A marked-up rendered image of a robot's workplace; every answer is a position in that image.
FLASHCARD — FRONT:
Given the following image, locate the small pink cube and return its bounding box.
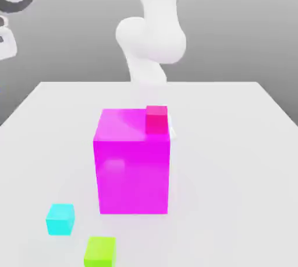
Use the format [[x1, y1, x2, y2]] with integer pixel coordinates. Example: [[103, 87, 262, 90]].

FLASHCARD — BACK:
[[146, 105, 169, 135]]

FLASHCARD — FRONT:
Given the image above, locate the small cyan cube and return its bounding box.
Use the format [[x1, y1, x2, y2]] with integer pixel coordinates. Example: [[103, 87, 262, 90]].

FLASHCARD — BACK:
[[45, 203, 76, 237]]

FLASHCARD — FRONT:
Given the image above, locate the small green cube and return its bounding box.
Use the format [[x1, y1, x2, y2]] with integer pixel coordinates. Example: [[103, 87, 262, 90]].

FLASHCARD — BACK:
[[83, 236, 117, 267]]

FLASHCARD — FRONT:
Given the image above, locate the large magenta box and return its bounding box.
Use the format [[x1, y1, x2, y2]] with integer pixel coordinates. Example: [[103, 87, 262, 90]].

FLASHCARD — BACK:
[[93, 108, 171, 216]]

